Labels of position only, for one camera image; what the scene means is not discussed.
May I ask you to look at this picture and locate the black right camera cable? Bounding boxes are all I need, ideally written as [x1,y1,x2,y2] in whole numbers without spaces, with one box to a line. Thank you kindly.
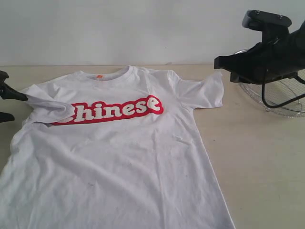
[261,71,305,109]

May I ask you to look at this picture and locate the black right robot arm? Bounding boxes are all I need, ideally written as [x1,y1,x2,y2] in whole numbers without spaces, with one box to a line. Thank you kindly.
[214,22,305,85]

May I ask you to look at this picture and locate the white t-shirt red print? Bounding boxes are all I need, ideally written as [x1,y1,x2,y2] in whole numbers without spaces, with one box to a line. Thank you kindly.
[0,66,234,229]

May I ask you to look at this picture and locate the metal wire mesh basket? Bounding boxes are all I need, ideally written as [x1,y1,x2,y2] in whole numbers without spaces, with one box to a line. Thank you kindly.
[234,49,305,118]

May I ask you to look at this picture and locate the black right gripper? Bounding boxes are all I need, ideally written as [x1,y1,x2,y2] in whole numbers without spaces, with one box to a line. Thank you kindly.
[213,31,298,85]

